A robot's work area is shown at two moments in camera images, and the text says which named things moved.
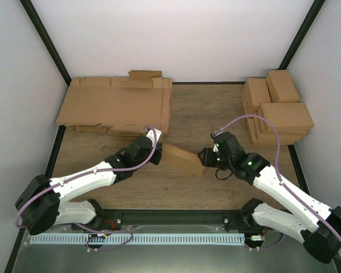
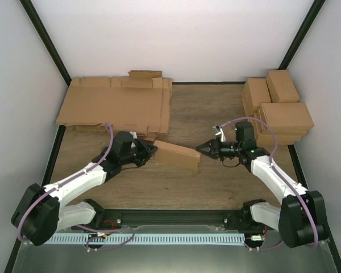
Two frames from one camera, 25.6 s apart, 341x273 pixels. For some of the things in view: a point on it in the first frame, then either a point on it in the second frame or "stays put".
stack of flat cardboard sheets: x=125 y=104 stays put
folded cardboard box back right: x=281 y=87 stays put
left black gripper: x=156 y=160 to x=146 y=150
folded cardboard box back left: x=254 y=92 stays put
